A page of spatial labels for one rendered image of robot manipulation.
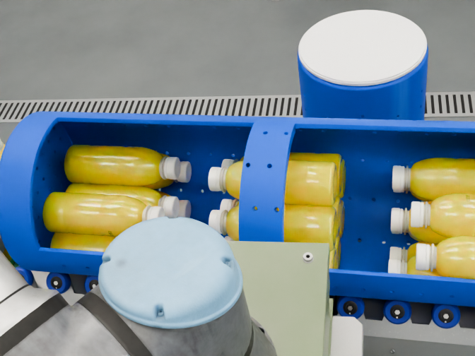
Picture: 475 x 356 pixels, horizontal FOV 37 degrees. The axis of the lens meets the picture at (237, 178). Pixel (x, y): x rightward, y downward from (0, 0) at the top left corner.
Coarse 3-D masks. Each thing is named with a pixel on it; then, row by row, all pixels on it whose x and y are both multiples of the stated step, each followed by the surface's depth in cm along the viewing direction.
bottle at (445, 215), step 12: (432, 204) 107; (444, 204) 105; (456, 204) 104; (468, 204) 104; (432, 216) 106; (444, 216) 104; (456, 216) 104; (468, 216) 103; (432, 228) 107; (444, 228) 105; (456, 228) 104; (468, 228) 103
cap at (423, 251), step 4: (420, 244) 104; (424, 244) 104; (428, 244) 104; (416, 248) 105; (420, 248) 103; (424, 248) 103; (428, 248) 103; (416, 252) 103; (420, 252) 103; (424, 252) 103; (428, 252) 103; (416, 256) 103; (420, 256) 103; (424, 256) 103; (428, 256) 103; (416, 260) 103; (420, 260) 103; (424, 260) 103; (428, 260) 103; (416, 264) 103; (420, 264) 103; (424, 264) 103; (428, 264) 103; (416, 268) 104; (420, 268) 104; (424, 268) 103; (428, 268) 103
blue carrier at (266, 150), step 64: (64, 128) 134; (128, 128) 130; (192, 128) 127; (256, 128) 110; (320, 128) 110; (384, 128) 108; (448, 128) 105; (0, 192) 114; (192, 192) 135; (256, 192) 104; (384, 192) 127; (64, 256) 116; (384, 256) 124
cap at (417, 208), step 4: (412, 204) 107; (416, 204) 107; (420, 204) 107; (412, 208) 107; (416, 208) 107; (420, 208) 107; (412, 212) 107; (416, 212) 106; (420, 212) 106; (412, 216) 106; (416, 216) 106; (420, 216) 106; (412, 220) 107; (416, 220) 107; (420, 220) 107; (412, 224) 107; (416, 224) 107; (420, 224) 107
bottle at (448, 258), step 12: (444, 240) 103; (456, 240) 102; (468, 240) 101; (432, 252) 102; (444, 252) 102; (456, 252) 101; (468, 252) 100; (432, 264) 102; (444, 264) 101; (456, 264) 100; (468, 264) 100; (444, 276) 103; (456, 276) 101; (468, 276) 100
